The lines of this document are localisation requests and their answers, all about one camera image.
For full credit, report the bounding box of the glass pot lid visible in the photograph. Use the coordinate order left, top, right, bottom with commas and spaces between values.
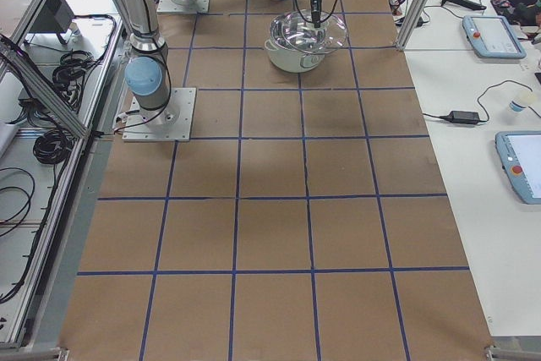
270, 10, 348, 55

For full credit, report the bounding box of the pale green cooking pot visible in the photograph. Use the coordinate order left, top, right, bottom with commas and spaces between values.
264, 34, 326, 74

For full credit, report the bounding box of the black handheld device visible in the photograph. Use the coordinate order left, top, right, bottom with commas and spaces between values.
440, 0, 487, 11

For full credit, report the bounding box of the upper teach pendant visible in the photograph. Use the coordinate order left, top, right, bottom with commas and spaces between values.
462, 15, 527, 59

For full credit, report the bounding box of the teach pendant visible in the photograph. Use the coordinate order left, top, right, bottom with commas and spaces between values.
462, 15, 527, 59
495, 131, 540, 205

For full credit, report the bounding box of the black power brick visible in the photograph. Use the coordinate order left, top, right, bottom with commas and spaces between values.
447, 110, 482, 125

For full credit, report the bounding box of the white paper cup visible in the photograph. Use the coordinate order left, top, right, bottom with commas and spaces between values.
509, 90, 537, 112

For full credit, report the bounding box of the lower teach pendant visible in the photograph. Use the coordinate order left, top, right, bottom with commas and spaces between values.
495, 131, 540, 205

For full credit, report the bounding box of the black cable bundle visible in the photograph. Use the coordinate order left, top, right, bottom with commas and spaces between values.
32, 50, 105, 166

